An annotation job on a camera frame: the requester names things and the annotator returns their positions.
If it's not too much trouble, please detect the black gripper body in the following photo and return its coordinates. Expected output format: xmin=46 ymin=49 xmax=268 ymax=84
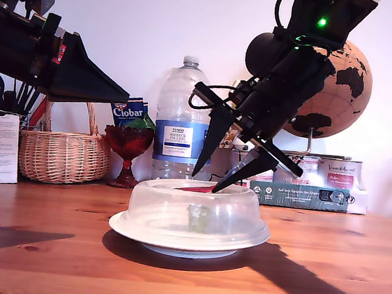
xmin=185 ymin=54 xmax=326 ymax=179
xmin=0 ymin=5 xmax=63 ymax=98

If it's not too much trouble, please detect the green coffee capsule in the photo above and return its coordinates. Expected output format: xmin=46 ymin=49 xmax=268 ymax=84
xmin=185 ymin=203 xmax=213 ymax=234

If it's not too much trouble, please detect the clear plastic dome pink tab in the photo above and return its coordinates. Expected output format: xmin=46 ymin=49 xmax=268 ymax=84
xmin=115 ymin=172 xmax=271 ymax=258

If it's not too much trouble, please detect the white ceramic plate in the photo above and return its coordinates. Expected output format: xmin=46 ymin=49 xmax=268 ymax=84
xmin=105 ymin=203 xmax=273 ymax=267

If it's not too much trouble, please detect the metal tin pale pink label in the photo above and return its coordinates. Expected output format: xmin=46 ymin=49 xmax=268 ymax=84
xmin=228 ymin=149 xmax=276 ymax=184

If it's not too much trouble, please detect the red stick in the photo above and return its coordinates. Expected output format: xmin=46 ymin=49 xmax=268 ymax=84
xmin=29 ymin=100 xmax=53 ymax=128

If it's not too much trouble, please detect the large clear water bottle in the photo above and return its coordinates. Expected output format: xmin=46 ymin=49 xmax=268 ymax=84
xmin=149 ymin=52 xmax=223 ymax=188

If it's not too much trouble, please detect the teal and white game box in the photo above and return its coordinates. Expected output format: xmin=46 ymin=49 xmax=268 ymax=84
xmin=248 ymin=177 xmax=370 ymax=217

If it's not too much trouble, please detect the metal tin black scrawl label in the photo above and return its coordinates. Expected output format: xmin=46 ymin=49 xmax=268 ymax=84
xmin=272 ymin=151 xmax=321 ymax=188

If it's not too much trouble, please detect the red glass goblet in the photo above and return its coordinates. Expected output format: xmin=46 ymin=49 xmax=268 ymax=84
xmin=99 ymin=124 xmax=156 ymax=191

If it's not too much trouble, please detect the green foil packet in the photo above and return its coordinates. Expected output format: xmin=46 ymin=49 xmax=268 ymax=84
xmin=126 ymin=113 xmax=158 ymax=133

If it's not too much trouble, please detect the cork globe on metal stand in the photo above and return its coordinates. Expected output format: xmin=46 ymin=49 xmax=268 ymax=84
xmin=279 ymin=34 xmax=377 ymax=162

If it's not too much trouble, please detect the metal tin script lettering label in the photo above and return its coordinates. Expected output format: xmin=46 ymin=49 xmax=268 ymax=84
xmin=316 ymin=156 xmax=363 ymax=191

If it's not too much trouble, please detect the white printed carton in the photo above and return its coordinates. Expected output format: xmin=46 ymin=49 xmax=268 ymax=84
xmin=0 ymin=114 xmax=25 ymax=187

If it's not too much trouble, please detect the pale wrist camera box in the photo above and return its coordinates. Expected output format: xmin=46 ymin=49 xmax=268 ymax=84
xmin=230 ymin=79 xmax=258 ymax=107

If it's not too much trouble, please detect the thin black camera cable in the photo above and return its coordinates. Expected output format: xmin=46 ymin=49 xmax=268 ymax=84
xmin=209 ymin=148 xmax=246 ymax=186

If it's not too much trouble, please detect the black cable loop at rail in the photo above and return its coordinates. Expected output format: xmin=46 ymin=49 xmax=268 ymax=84
xmin=188 ymin=80 xmax=240 ymax=114

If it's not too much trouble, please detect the wicker basket with handle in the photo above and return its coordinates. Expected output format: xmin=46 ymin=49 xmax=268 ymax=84
xmin=15 ymin=95 xmax=118 ymax=191

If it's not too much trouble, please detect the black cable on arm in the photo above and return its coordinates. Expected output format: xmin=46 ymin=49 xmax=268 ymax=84
xmin=273 ymin=0 xmax=296 ymax=30

